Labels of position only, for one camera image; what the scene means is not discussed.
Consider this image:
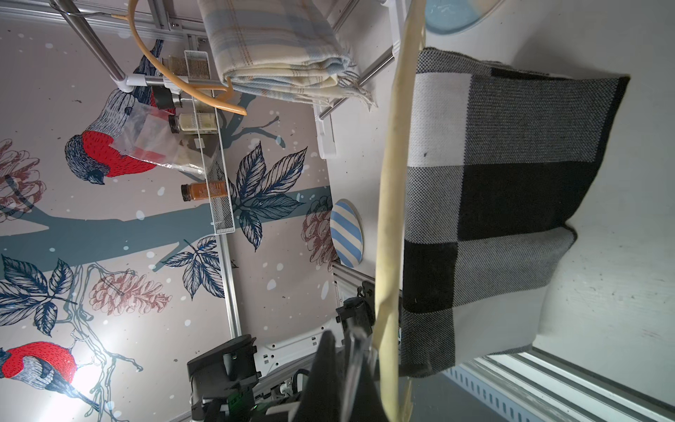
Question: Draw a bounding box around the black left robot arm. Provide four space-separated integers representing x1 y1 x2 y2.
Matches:
187 281 387 421

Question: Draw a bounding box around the white wire wall basket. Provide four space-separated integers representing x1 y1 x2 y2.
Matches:
184 50 234 235

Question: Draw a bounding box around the wooden clothes hanger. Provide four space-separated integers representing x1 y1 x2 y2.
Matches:
111 0 249 117

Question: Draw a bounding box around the blue cream plaid scarf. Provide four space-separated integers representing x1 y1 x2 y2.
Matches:
198 1 374 107

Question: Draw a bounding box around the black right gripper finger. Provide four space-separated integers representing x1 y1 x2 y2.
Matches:
292 332 388 422

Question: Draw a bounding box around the cream plastic clothes hanger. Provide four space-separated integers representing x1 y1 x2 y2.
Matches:
373 1 425 421

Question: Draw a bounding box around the orange spice bottle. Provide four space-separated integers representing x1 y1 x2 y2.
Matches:
180 181 229 202

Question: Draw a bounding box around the blue beige ceramic plate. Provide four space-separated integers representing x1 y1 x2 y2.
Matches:
425 0 503 35

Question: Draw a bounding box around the blue white striped plate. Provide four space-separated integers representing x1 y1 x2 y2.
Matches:
330 200 364 268

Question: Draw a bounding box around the clear plastic bag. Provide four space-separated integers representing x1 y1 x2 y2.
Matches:
112 103 204 179

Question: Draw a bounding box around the white metal clothes rack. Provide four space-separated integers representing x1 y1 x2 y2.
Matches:
49 0 412 159

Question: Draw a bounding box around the black grey checkered scarf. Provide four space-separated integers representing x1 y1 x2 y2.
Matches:
400 47 630 377

